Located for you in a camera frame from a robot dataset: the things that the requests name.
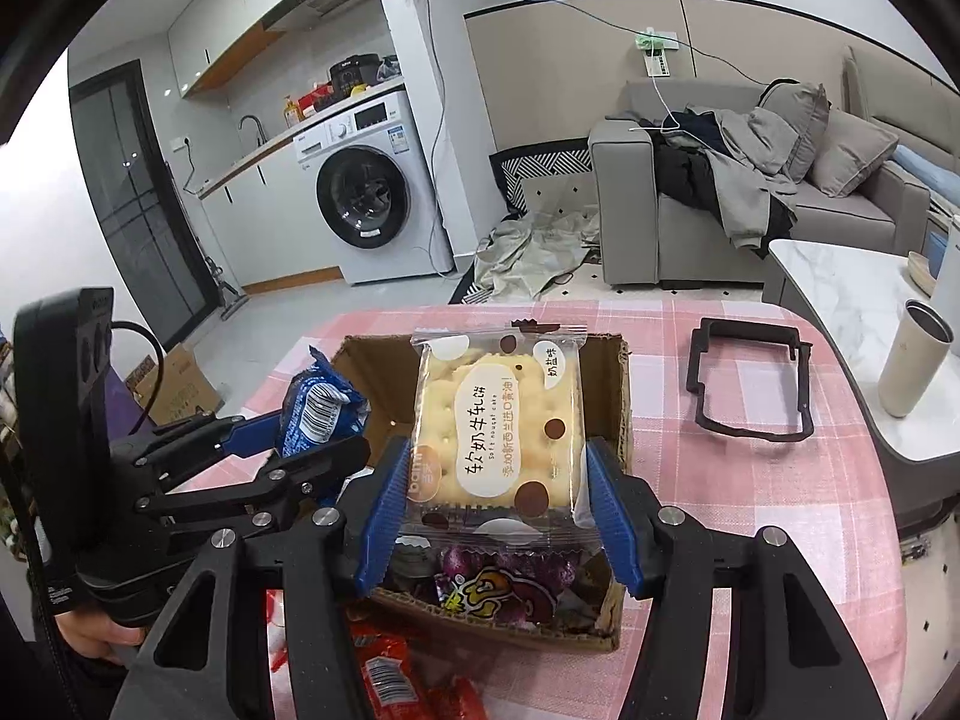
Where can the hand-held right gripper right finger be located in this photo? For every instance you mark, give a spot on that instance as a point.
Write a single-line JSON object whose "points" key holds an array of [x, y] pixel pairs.
{"points": [[611, 510]]}

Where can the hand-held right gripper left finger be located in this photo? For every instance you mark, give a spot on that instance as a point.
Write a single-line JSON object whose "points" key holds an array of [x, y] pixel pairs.
{"points": [[382, 517]]}

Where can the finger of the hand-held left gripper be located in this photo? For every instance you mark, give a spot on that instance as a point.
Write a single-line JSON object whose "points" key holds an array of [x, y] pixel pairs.
{"points": [[244, 439], [300, 471]]}

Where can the blue snack packet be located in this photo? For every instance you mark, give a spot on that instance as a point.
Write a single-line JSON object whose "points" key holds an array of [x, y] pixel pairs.
{"points": [[319, 401]]}

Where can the purple grape candy bag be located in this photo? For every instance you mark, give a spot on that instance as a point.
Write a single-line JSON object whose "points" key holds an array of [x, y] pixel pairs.
{"points": [[487, 585]]}

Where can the brown cardboard box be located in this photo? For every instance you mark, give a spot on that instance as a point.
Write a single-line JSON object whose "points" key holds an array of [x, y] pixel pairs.
{"points": [[386, 375]]}

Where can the clear cracker packet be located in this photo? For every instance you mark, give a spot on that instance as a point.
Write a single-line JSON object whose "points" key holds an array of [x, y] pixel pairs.
{"points": [[495, 420]]}

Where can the red snack packet black label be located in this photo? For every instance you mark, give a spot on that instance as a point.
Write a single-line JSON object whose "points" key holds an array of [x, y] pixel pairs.
{"points": [[382, 675]]}

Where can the person's left hand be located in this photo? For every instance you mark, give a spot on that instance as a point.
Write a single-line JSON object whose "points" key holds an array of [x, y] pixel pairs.
{"points": [[86, 634]]}

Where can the purple plastic bag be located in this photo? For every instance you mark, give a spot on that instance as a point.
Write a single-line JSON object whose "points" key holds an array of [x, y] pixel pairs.
{"points": [[124, 405]]}

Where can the small floor carton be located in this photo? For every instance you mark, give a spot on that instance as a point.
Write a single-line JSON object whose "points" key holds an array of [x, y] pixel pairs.
{"points": [[184, 386]]}

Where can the pink checked tablecloth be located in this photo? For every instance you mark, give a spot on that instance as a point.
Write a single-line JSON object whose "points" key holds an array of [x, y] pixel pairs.
{"points": [[712, 540]]}

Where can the leaning mop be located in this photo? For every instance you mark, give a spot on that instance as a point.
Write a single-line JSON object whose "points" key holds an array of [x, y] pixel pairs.
{"points": [[225, 289]]}

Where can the white kitchen counter cabinets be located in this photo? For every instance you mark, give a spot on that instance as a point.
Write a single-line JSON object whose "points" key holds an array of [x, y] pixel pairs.
{"points": [[262, 225]]}

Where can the dark glass door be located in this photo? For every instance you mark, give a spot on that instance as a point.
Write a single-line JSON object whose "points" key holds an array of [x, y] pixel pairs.
{"points": [[135, 210]]}

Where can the crumpled pale sheet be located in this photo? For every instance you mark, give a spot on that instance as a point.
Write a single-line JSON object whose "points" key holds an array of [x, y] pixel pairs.
{"points": [[532, 255]]}

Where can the white washing machine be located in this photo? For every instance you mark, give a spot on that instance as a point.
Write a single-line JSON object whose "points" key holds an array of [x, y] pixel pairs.
{"points": [[420, 187]]}

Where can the metal faucet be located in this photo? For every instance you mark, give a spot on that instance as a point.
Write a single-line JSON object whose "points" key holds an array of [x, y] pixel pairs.
{"points": [[259, 127]]}

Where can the grey sofa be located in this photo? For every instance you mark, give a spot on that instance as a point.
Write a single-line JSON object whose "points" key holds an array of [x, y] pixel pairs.
{"points": [[630, 195]]}

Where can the white marble side table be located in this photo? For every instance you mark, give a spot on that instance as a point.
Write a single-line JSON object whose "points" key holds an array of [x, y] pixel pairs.
{"points": [[840, 292]]}

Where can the yellow soap bottle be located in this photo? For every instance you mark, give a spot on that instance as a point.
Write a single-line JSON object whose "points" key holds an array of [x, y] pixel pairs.
{"points": [[291, 114]]}

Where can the beige tumbler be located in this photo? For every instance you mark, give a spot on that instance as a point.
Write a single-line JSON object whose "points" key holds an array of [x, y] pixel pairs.
{"points": [[911, 375]]}

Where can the black jacket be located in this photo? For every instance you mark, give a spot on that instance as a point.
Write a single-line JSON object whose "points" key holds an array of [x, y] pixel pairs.
{"points": [[690, 176]]}

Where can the red box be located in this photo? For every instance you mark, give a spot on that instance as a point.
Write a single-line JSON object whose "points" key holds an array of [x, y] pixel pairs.
{"points": [[315, 102]]}

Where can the grey hoodie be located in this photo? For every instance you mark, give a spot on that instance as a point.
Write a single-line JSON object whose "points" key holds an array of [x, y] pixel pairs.
{"points": [[750, 180]]}

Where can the black rice cooker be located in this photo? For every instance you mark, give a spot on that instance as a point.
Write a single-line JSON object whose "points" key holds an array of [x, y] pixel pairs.
{"points": [[354, 75]]}

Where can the white upper cabinets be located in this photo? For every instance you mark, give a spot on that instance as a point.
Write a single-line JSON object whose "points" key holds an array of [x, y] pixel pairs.
{"points": [[225, 22]]}

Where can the white electric kettle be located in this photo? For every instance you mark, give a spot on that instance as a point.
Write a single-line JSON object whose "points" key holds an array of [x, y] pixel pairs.
{"points": [[949, 262]]}

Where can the dark grey cushion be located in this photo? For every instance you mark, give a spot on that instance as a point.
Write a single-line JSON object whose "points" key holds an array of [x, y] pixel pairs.
{"points": [[799, 124]]}

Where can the light grey cushion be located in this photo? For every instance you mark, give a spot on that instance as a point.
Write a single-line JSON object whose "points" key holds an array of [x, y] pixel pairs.
{"points": [[851, 154]]}

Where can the black range hood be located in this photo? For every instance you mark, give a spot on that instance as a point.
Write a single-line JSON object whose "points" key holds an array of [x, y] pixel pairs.
{"points": [[322, 0]]}

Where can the light blue pillow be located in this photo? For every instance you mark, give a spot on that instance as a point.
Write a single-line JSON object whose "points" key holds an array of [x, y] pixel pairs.
{"points": [[922, 169]]}

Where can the green socket cover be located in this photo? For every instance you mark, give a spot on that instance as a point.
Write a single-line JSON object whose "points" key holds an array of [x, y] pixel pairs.
{"points": [[652, 41]]}

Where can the black plastic frame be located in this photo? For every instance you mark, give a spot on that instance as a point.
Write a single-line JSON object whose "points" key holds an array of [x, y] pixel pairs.
{"points": [[750, 424]]}

